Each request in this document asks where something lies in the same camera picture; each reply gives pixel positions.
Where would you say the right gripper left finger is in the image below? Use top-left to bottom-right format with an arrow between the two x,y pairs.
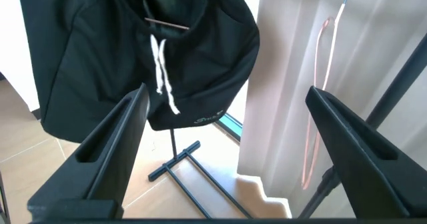
27,83 -> 150,218

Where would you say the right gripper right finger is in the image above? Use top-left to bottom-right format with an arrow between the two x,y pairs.
305,85 -> 427,218

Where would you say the black knitted garment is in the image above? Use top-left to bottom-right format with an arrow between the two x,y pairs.
18,0 -> 261,144

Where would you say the pink clothes hanger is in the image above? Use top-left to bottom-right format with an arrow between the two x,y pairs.
143,17 -> 191,31
300,0 -> 356,191

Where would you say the black clothes rack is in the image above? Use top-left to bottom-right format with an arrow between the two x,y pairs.
147,33 -> 427,220

